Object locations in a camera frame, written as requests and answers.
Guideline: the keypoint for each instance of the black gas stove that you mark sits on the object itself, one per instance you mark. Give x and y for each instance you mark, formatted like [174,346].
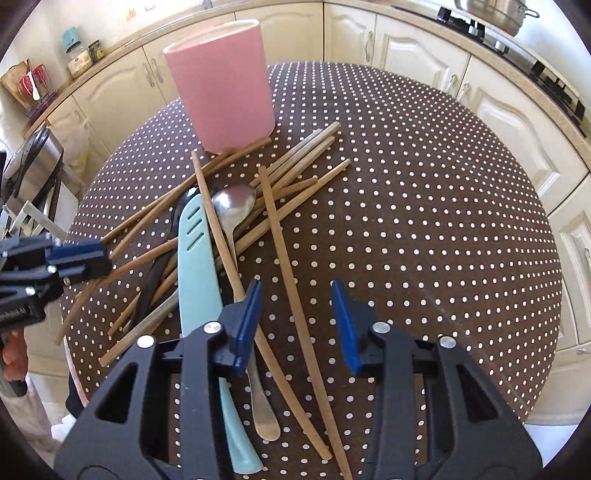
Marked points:
[545,41]

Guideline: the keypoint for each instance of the long wooden chopstick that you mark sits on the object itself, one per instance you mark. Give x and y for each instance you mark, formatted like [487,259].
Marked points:
[303,334]

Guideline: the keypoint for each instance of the wooden cutting board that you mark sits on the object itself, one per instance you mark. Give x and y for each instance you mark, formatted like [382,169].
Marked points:
[10,80]

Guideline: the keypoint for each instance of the light blue spatula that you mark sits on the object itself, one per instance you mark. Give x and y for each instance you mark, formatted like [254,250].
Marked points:
[200,302]

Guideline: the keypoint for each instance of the pink utensil holder cup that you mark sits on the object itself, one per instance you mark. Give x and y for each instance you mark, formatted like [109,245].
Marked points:
[221,77]

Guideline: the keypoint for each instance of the glass jar with blue lid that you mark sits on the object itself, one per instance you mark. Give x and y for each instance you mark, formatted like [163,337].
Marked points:
[78,56]

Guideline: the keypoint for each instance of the silver metal spoon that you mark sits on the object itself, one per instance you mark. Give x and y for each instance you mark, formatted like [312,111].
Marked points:
[232,206]

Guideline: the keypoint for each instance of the brown polka dot tablecloth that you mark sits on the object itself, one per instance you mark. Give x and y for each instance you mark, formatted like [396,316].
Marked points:
[434,224]

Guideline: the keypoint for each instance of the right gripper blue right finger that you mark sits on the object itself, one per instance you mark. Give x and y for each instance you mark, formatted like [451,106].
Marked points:
[436,414]

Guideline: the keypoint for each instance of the small dark jar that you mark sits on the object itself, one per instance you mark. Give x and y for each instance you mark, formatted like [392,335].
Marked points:
[96,51]

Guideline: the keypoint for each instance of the cream lower kitchen cabinets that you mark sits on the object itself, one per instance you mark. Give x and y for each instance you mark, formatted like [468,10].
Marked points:
[132,81]

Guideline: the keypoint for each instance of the stainless steel steamer pot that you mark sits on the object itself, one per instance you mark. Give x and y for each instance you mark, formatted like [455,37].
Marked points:
[506,15]

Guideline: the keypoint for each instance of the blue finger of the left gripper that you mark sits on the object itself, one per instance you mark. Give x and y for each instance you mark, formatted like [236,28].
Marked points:
[86,261]

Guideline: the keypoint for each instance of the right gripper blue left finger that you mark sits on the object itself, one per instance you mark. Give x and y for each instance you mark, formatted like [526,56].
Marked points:
[121,434]

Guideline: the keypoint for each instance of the red kitchen tool set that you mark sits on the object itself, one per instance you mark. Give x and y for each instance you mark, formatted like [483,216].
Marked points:
[35,85]

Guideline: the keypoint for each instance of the person's left hand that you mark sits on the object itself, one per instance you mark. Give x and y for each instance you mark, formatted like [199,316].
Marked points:
[14,355]

